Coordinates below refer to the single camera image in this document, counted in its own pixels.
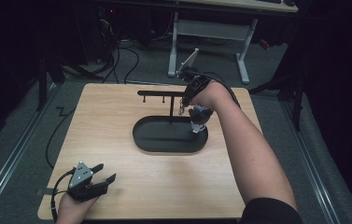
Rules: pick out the black metal stand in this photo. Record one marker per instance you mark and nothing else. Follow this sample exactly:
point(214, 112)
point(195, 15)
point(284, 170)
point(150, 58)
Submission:
point(295, 93)
point(44, 81)

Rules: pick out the black computer mouse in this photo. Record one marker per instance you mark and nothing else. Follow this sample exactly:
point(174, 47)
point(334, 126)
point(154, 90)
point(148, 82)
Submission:
point(289, 2)

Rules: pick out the black and pink plush toy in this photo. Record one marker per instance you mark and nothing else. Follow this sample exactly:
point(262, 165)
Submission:
point(200, 118)

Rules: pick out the black sleeve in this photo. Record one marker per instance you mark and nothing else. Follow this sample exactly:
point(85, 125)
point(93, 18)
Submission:
point(270, 213)

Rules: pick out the metal floor rail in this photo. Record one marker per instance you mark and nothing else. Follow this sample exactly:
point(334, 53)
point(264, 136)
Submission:
point(312, 168)
point(15, 155)

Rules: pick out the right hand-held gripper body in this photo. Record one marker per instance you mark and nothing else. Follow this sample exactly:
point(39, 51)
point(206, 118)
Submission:
point(195, 82)

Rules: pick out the white desk with metal legs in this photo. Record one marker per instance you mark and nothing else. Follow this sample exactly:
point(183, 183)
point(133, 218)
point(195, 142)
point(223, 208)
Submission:
point(211, 29)

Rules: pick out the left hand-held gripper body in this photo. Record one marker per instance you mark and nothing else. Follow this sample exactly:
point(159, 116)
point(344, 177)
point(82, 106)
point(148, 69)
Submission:
point(81, 183)

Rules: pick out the person's right hand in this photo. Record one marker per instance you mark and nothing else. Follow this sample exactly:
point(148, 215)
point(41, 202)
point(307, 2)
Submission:
point(212, 95)

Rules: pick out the silver metal carabiner clip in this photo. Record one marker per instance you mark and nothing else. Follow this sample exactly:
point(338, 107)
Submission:
point(181, 109)

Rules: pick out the person's left hand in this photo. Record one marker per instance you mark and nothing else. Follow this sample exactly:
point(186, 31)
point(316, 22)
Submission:
point(72, 210)

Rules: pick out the black computer tower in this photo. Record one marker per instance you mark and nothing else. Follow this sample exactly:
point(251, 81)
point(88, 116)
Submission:
point(106, 31)

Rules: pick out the wooden table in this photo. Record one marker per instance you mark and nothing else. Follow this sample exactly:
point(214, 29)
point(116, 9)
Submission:
point(139, 180)

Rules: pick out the small red object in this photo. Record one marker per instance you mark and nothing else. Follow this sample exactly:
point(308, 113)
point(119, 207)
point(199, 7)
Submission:
point(264, 44)

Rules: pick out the black key rack with tray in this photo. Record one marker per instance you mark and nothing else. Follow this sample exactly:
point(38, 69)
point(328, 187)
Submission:
point(164, 135)

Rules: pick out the grey tape strip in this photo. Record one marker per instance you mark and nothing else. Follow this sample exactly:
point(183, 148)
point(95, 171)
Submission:
point(44, 191)

